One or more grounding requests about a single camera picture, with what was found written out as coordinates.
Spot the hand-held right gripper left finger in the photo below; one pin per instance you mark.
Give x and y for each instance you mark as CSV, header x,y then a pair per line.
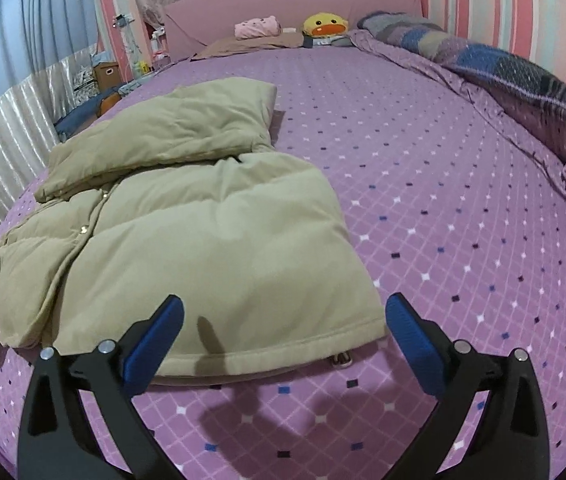
x,y
155,342

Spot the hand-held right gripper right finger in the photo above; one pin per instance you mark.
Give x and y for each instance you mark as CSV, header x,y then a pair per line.
x,y
413,340

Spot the beige puffer jacket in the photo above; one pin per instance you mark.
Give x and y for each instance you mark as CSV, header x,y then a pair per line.
x,y
213,240

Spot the silver pleated curtain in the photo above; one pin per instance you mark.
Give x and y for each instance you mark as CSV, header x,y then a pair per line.
x,y
8,135

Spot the blue cloth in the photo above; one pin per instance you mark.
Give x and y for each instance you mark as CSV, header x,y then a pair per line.
x,y
78,119

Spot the orange chair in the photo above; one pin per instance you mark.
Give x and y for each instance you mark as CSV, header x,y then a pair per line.
x,y
109,103

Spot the purple rumpled blanket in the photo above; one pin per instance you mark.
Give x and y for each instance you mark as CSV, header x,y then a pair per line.
x,y
538,130

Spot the floral bag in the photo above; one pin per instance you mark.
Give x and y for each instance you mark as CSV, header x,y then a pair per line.
x,y
84,82

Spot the nightstand with cloth cover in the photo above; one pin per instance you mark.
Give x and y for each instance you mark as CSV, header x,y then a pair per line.
x,y
135,86

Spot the brown storage box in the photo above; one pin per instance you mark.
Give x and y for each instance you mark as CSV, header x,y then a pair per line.
x,y
107,76

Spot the brown pillow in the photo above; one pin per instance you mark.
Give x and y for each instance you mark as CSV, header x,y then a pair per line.
x,y
253,45

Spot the yellow duck plush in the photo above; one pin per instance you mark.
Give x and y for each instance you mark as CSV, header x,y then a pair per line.
x,y
325,25

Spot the pink folded plush blanket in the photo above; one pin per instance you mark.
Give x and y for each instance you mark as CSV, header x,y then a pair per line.
x,y
258,27

